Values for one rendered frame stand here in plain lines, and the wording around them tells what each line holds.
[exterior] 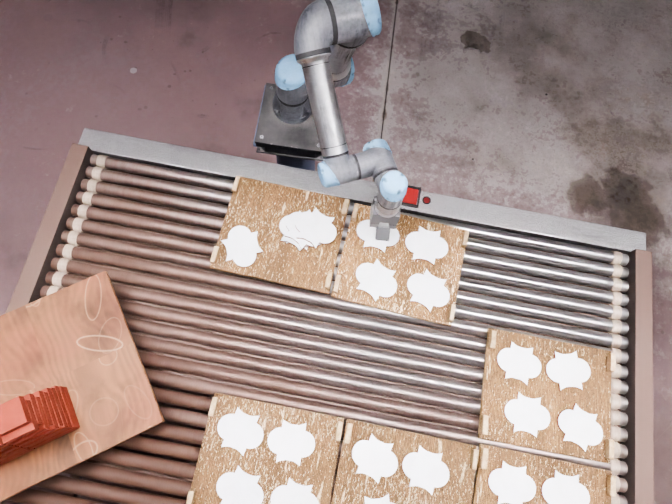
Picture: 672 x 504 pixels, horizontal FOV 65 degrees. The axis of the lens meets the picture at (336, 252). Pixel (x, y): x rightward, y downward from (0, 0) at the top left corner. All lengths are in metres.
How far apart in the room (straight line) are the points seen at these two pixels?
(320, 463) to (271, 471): 0.15
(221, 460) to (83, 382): 0.46
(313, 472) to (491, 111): 2.35
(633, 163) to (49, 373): 3.08
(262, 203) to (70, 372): 0.80
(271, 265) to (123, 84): 1.92
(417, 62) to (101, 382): 2.54
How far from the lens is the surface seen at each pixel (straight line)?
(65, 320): 1.81
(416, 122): 3.20
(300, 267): 1.80
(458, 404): 1.80
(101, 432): 1.72
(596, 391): 1.95
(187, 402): 1.78
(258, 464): 1.73
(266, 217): 1.86
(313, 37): 1.47
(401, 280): 1.81
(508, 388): 1.83
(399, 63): 3.42
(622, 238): 2.16
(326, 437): 1.72
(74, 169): 2.09
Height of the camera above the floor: 2.66
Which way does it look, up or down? 71 degrees down
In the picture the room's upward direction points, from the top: 8 degrees clockwise
